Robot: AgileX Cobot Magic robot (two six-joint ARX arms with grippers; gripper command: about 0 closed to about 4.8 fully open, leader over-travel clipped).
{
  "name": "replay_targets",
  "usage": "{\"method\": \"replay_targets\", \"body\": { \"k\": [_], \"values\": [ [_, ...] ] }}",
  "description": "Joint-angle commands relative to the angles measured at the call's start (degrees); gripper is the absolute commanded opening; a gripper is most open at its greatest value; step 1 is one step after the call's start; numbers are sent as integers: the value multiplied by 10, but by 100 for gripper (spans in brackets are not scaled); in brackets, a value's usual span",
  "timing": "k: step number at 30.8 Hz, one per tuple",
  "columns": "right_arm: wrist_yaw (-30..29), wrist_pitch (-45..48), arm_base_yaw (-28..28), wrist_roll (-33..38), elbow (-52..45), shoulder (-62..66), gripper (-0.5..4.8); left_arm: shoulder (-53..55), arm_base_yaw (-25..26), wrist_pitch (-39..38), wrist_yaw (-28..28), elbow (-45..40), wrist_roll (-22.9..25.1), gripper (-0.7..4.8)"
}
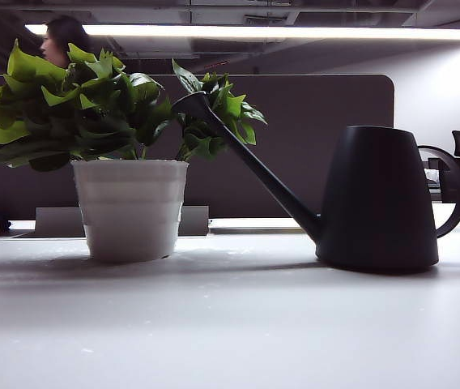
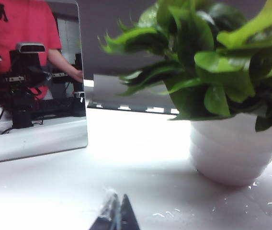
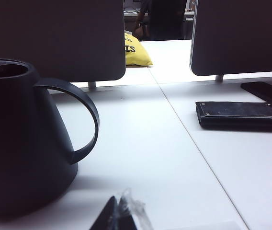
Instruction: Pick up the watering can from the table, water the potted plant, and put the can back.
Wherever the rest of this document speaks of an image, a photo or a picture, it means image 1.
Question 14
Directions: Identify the dark grey watering can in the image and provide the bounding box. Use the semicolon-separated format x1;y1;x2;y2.
171;92;460;275

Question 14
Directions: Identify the dark grey desk partition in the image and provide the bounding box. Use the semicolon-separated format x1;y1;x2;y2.
0;74;396;220

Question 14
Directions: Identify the long ceiling light strip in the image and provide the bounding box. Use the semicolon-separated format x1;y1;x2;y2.
24;23;460;42

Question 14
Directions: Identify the person with dark hair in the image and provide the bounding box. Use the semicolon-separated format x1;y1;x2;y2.
39;15;92;69

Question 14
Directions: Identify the white plant pot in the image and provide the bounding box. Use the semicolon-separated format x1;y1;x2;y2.
35;205;211;237

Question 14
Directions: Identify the green plant in white pot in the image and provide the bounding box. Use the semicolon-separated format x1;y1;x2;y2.
0;38;268;263

